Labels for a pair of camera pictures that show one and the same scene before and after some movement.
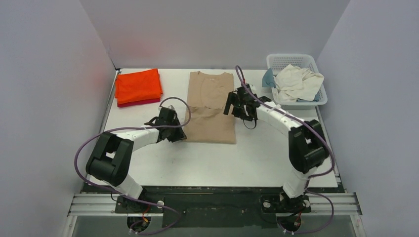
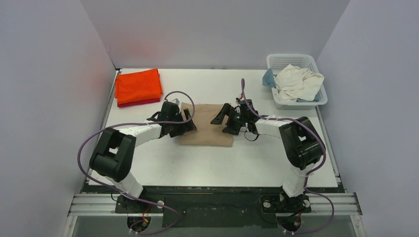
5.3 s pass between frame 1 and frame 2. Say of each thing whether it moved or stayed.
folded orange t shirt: stayed
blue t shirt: stayed
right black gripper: moved
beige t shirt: moved
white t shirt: stayed
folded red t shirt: stayed
